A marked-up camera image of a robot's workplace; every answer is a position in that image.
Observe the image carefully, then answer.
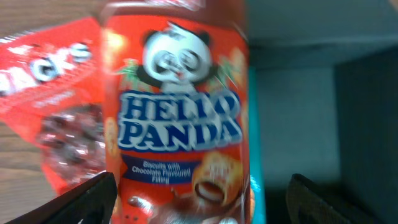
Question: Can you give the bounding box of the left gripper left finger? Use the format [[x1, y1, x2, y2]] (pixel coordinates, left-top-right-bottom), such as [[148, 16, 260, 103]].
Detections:
[[6, 171, 118, 224]]

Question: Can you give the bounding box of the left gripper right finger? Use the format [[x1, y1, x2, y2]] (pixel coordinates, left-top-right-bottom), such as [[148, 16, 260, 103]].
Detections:
[[285, 174, 381, 224]]

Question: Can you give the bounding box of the red Hacks candy bag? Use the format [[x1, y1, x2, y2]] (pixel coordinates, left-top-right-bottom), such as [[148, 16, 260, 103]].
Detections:
[[1, 17, 105, 194]]

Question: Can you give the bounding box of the red Hello Panda box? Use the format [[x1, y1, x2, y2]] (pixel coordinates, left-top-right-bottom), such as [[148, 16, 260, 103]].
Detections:
[[98, 0, 252, 223]]

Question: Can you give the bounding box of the teal Chunkies box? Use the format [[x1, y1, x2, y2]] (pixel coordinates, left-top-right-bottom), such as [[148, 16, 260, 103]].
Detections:
[[248, 67, 267, 224]]

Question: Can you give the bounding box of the dark green open box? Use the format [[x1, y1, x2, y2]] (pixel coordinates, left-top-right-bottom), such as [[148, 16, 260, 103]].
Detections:
[[246, 0, 397, 223]]

